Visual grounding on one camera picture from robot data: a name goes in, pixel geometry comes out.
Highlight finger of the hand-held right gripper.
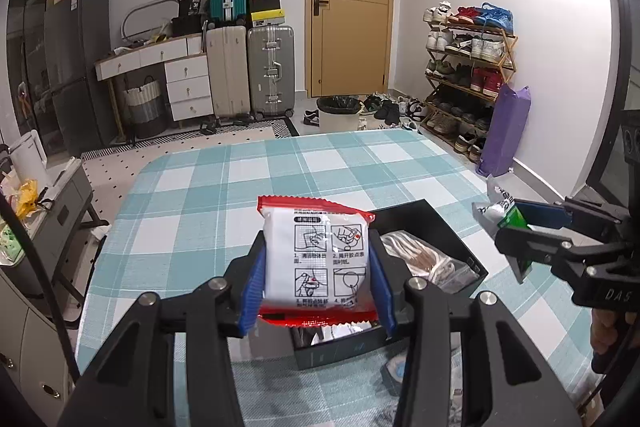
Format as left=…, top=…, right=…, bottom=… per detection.
left=494, top=225, right=593, bottom=269
left=514, top=196, right=627, bottom=234

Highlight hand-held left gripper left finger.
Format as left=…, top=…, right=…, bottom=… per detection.
left=55, top=231, right=268, bottom=427

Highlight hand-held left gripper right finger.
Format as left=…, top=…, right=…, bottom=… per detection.
left=369, top=227, right=583, bottom=427

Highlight green white packet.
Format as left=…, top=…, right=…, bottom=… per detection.
left=472, top=200, right=532, bottom=284

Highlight clear bag of cream rope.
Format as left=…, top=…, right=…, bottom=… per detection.
left=380, top=229, right=482, bottom=296

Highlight red white printed packet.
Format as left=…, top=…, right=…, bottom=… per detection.
left=256, top=195, right=378, bottom=327

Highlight black cardboard box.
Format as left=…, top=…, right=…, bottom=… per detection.
left=287, top=199, right=490, bottom=372

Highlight person's right hand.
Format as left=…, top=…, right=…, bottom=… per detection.
left=589, top=307, right=626, bottom=374

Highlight small blue white item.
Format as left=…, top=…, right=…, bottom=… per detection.
left=382, top=354, right=416, bottom=396

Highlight purple bag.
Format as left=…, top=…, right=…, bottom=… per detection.
left=475, top=83, right=531, bottom=178

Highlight dark glass sliding door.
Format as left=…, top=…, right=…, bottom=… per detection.
left=585, top=0, right=640, bottom=208

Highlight black white patterned rug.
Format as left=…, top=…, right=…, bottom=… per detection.
left=80, top=117, right=302, bottom=164

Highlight white trash bin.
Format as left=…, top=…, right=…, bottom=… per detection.
left=316, top=96, right=364, bottom=136

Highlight scattered floor shoes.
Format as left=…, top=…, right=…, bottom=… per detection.
left=302, top=94, right=429, bottom=130

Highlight wooden shoe rack with shoes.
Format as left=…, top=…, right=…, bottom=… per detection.
left=422, top=2, right=516, bottom=162

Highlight grey side table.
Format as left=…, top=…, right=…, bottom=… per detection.
left=0, top=157, right=109, bottom=309

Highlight grey white laundry basket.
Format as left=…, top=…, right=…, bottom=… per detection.
left=123, top=74, right=166, bottom=139

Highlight white drawer desk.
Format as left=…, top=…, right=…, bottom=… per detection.
left=95, top=36, right=211, bottom=130

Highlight silver suitcase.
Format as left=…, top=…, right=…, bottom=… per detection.
left=246, top=25, right=296, bottom=119

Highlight beige suitcase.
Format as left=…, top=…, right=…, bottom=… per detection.
left=206, top=26, right=251, bottom=120

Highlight yellow plastic bag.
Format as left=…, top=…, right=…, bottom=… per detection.
left=14, top=179, right=41, bottom=218

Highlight white appliance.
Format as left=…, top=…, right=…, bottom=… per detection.
left=9, top=129, right=51, bottom=188

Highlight grey refrigerator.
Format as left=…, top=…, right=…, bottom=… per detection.
left=44, top=0, right=117, bottom=148

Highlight black paper bag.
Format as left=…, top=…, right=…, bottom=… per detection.
left=171, top=0, right=206, bottom=38

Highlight yellow wooden door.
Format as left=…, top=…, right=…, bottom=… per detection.
left=305, top=0, right=392, bottom=98

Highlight dark glass cabinet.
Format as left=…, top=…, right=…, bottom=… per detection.
left=5, top=0, right=59, bottom=148

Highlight black cable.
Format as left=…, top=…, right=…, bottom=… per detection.
left=0, top=192, right=82, bottom=384

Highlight white oval frame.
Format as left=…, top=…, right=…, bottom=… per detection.
left=121, top=0, right=176, bottom=43

